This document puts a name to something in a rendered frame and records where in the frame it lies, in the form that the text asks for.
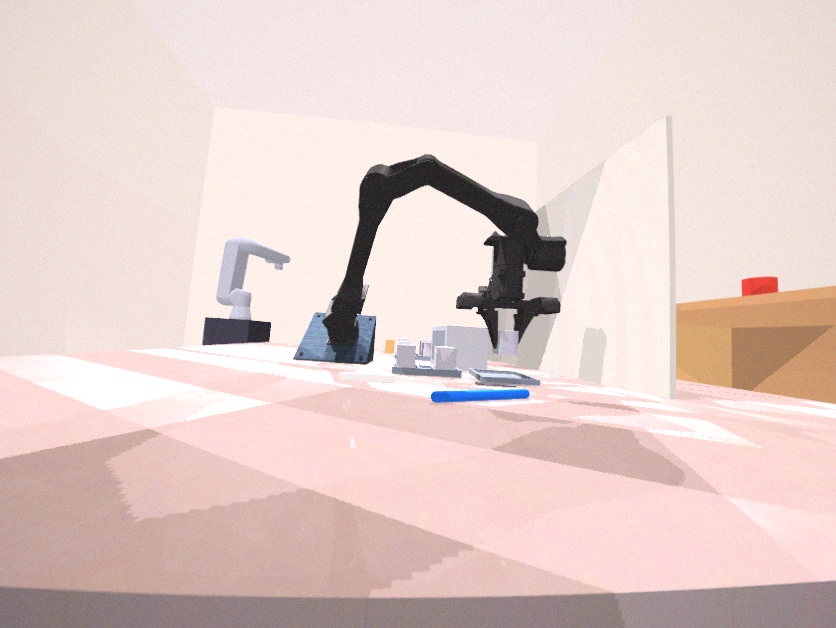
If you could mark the blue cylinder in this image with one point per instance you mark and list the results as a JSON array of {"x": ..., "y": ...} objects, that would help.
[{"x": 478, "y": 395}]

